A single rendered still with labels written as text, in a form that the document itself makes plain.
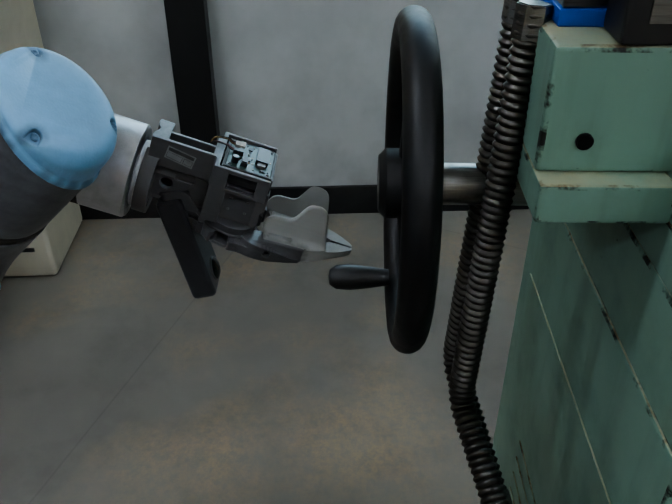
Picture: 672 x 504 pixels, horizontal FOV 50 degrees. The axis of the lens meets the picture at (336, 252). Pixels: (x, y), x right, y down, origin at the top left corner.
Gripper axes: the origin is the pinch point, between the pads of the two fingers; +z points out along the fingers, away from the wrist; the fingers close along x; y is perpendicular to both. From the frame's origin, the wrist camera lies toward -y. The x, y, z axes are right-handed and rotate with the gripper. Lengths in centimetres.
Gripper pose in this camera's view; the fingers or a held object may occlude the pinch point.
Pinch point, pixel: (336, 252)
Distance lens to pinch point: 72.6
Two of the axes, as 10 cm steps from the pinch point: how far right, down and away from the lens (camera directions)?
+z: 9.4, 2.9, 1.7
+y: 3.4, -7.8, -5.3
